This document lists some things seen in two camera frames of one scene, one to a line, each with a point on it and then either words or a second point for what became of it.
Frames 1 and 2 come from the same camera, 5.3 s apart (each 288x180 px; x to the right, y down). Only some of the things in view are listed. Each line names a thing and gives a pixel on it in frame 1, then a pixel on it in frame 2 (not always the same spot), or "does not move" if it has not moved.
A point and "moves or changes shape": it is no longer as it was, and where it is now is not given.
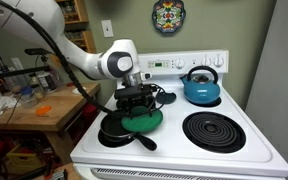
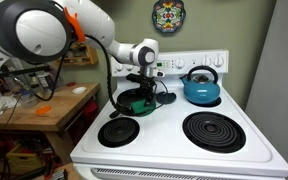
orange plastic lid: x=43 y=109 does not move
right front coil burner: x=214 y=132 does not move
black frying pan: x=113 y=131 moves or changes shape
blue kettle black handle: x=200 y=85 does not move
